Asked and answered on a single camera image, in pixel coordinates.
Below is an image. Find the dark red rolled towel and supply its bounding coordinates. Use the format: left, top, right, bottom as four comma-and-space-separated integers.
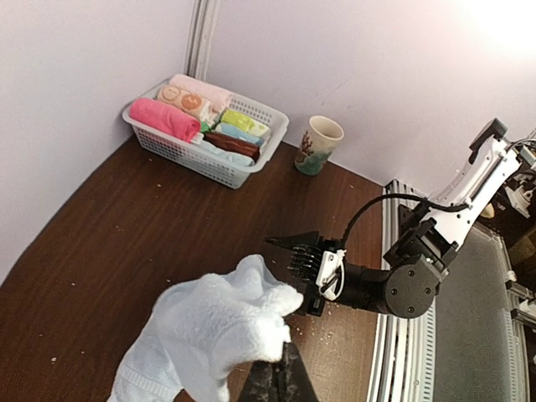
204, 131, 260, 162

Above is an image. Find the cartoon print rolled towel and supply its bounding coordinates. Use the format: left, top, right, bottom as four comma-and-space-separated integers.
156, 85, 218, 124

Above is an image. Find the light blue towel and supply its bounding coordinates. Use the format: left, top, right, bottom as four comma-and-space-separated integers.
109, 255, 303, 401
199, 140, 255, 167

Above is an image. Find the cream patterned mug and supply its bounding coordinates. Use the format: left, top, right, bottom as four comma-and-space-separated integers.
294, 116, 344, 176

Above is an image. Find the light blue rolled towel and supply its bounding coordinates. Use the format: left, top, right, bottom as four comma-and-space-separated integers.
199, 140, 255, 167

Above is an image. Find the magenta pink towel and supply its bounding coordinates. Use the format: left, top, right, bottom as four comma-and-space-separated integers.
129, 98, 201, 142

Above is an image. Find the aluminium front rail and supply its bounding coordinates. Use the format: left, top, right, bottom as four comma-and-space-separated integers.
366, 179, 445, 402

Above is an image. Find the yellow rolled towel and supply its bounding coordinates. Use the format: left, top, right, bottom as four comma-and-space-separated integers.
220, 109, 271, 141

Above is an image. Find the light pink rolled towel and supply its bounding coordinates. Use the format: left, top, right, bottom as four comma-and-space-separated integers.
168, 74, 233, 112

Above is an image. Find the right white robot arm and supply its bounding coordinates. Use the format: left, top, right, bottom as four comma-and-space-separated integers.
265, 119, 528, 319

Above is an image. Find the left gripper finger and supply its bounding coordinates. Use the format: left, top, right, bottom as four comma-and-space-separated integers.
238, 343, 318, 402

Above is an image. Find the right aluminium post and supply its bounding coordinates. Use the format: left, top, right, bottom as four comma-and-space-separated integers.
184, 0, 221, 80

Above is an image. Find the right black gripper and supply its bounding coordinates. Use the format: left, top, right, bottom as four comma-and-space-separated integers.
264, 230, 390, 317

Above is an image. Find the white plastic basket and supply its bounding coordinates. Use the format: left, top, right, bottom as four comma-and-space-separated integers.
122, 77, 289, 189

